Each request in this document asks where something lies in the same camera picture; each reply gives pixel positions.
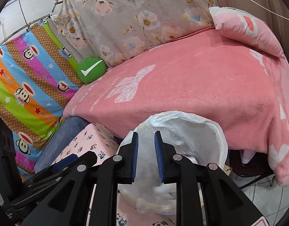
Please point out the pink towel blanket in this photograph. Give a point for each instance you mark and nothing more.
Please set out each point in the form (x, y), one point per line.
(242, 89)

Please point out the colourful monkey striped quilt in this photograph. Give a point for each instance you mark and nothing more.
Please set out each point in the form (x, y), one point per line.
(37, 79)

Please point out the metal drying rack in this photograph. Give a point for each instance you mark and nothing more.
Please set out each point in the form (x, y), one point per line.
(18, 16)

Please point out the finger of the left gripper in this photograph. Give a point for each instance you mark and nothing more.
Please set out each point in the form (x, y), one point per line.
(64, 163)

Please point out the green checkmark cushion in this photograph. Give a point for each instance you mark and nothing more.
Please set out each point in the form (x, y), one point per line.
(91, 69)

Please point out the pink small pillow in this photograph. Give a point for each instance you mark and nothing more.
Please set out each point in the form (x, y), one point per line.
(246, 28)

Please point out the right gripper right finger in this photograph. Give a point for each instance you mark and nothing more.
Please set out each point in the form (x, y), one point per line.
(164, 154)

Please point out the white cloth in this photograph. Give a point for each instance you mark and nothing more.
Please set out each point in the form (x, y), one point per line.
(165, 191)

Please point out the blue velvet cushion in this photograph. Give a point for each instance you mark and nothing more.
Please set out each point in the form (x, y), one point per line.
(67, 131)

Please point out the grey floral quilt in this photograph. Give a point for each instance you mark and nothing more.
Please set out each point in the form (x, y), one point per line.
(118, 30)

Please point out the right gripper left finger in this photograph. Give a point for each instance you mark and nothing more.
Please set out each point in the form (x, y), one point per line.
(128, 164)

